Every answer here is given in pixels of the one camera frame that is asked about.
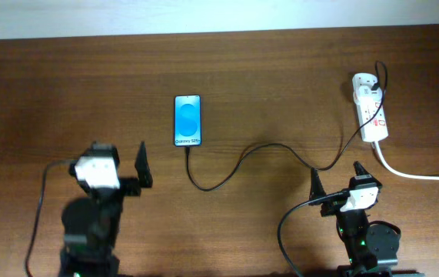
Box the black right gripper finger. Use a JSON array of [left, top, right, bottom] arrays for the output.
[[309, 169, 326, 205], [353, 161, 367, 176]]

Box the blue Galaxy smartphone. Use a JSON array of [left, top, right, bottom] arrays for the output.
[[174, 95, 201, 147]]

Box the white power strip cord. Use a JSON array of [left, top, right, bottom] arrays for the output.
[[372, 141, 439, 184]]

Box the black charger plug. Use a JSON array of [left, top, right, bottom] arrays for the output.
[[371, 82, 381, 93]]

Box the black charger cable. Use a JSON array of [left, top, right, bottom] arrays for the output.
[[183, 60, 389, 192]]

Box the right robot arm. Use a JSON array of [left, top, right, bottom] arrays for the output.
[[309, 162, 423, 276]]

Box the white power strip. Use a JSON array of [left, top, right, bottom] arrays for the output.
[[352, 73, 388, 143]]

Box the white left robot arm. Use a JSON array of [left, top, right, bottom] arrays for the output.
[[58, 142, 153, 276]]

